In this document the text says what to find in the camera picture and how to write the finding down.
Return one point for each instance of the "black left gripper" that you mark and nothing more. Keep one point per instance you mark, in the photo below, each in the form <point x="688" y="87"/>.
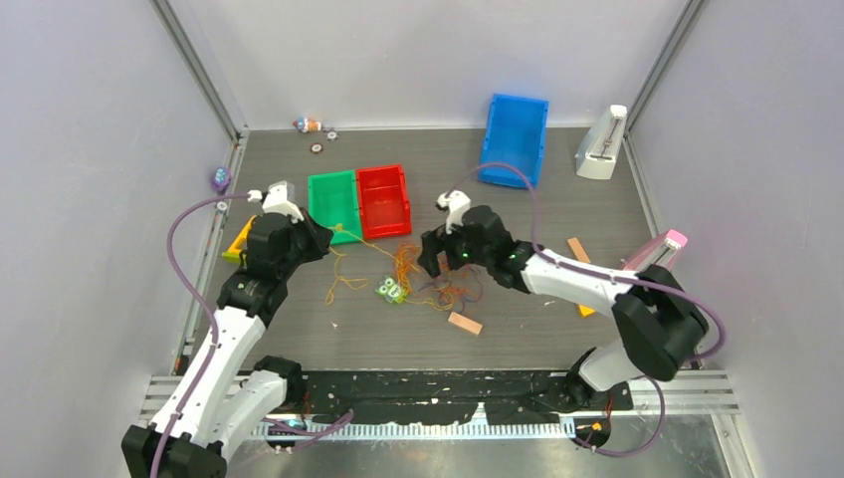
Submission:
<point x="317" y="235"/>

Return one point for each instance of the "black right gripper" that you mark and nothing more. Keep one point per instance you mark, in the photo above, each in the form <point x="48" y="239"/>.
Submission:
<point x="434" y="243"/>

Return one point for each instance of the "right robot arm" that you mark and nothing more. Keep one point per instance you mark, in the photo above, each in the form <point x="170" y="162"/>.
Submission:
<point x="659" y="326"/>

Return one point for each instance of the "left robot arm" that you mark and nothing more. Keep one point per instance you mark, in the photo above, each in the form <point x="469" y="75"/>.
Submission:
<point x="201" y="425"/>

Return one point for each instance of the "wooden block near right arm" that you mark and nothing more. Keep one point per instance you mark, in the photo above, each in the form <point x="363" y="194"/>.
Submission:
<point x="578" y="250"/>

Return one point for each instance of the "yellow triangle toy left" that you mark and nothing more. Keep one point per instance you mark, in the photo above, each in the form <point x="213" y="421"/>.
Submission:
<point x="232" y="253"/>

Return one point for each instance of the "yellow triangle toy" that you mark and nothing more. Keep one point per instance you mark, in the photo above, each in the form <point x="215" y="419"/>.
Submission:
<point x="232" y="253"/>
<point x="585" y="311"/>

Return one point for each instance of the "red plastic bin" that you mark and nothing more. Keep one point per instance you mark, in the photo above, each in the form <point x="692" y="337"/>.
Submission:
<point x="384" y="206"/>

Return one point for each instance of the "green frog toy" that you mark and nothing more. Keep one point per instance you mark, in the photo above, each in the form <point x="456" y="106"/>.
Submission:
<point x="391" y="290"/>

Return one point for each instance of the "green plastic bin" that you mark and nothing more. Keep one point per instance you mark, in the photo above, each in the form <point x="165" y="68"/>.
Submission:
<point x="333" y="204"/>

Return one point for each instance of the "wooden block front centre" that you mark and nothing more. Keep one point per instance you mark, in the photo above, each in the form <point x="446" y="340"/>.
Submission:
<point x="465" y="324"/>

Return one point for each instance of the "purple round toy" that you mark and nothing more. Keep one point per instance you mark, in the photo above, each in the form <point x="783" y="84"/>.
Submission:
<point x="220" y="179"/>

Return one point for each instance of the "small clown figurine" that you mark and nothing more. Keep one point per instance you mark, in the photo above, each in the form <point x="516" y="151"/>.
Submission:
<point x="307" y="125"/>

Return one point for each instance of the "blue plastic bin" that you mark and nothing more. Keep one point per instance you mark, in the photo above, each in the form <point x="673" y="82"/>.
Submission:
<point x="515" y="135"/>

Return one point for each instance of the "yellow triangle toy right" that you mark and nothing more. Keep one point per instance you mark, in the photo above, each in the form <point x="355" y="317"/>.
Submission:
<point x="585" y="311"/>

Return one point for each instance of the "white metronome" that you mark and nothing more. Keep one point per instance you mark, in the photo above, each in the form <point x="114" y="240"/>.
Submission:
<point x="597" y="154"/>

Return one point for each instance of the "pink metronome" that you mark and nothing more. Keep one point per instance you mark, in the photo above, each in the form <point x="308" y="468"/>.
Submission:
<point x="662" y="250"/>

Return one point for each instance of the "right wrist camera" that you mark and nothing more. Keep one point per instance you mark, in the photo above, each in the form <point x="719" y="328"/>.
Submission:
<point x="455" y="204"/>

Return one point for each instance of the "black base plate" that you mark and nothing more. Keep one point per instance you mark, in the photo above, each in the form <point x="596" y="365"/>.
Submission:
<point x="443" y="397"/>

